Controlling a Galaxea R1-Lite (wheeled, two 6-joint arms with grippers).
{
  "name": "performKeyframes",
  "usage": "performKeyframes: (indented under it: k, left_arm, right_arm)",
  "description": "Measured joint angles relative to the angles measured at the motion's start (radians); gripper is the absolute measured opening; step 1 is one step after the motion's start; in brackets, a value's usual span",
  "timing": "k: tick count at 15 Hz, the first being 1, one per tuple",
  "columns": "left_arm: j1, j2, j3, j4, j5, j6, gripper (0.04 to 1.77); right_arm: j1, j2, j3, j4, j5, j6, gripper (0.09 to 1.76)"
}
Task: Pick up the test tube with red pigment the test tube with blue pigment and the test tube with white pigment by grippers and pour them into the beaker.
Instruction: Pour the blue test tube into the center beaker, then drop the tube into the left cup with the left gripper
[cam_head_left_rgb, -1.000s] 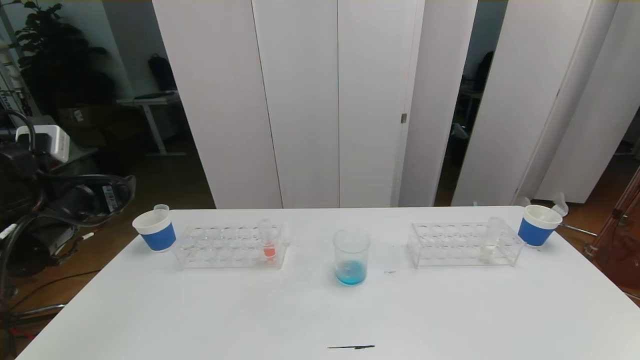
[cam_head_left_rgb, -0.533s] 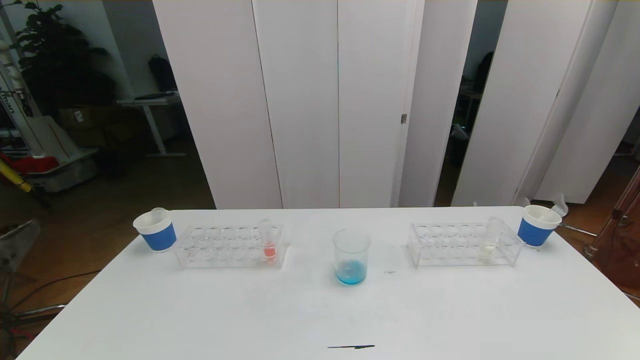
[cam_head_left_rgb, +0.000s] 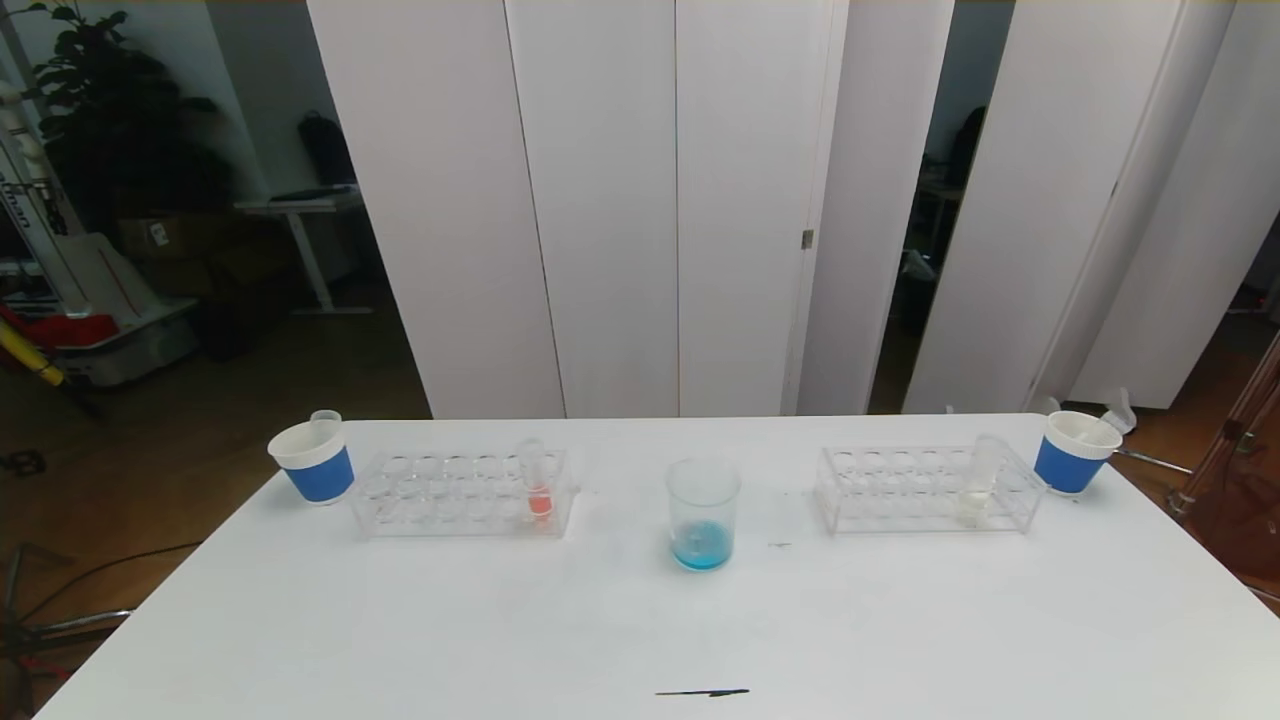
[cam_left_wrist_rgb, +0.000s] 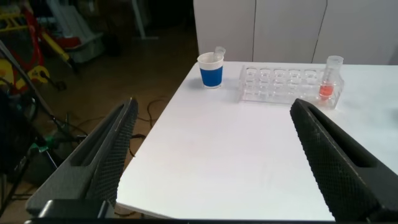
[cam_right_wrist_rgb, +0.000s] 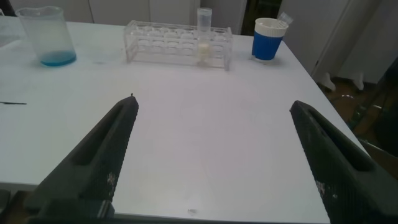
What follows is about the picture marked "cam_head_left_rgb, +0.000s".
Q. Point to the thin black mark strip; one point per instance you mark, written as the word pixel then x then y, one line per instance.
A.
pixel 700 691

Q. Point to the yellow tube object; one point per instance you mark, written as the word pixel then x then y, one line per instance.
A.
pixel 25 358

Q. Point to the white standing desk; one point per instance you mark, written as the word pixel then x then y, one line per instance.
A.
pixel 300 203

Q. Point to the brown cardboard box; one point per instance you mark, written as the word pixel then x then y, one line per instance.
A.
pixel 180 235

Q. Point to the dark green potted plant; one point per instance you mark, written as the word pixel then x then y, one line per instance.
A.
pixel 110 110

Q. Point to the small black floor device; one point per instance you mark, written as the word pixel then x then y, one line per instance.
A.
pixel 25 462

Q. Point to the clear plastic beaker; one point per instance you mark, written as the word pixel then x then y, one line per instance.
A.
pixel 702 550

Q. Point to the clear acrylic tube rack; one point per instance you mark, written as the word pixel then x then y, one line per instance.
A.
pixel 470 500
pixel 900 500

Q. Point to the metal tripod legs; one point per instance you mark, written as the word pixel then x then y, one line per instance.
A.
pixel 60 625

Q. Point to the pale yellow pigment test tube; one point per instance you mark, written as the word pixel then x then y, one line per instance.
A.
pixel 972 505

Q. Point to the red flat object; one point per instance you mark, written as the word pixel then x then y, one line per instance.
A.
pixel 75 328

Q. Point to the pink red pigment test tube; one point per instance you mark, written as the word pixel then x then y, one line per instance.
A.
pixel 1118 412

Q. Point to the orange red pigment test tube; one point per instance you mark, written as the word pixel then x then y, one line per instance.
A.
pixel 540 503

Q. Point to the dark bin with white bag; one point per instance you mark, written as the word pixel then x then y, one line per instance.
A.
pixel 915 300

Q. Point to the blue white paper cup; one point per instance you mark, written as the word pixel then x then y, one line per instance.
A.
pixel 1066 468
pixel 318 478

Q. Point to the blue pigment test tube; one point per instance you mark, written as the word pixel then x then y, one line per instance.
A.
pixel 326 425

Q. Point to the black backpack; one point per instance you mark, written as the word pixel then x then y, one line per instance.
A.
pixel 325 150

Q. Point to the white machine with base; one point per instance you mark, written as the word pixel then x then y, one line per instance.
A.
pixel 110 290

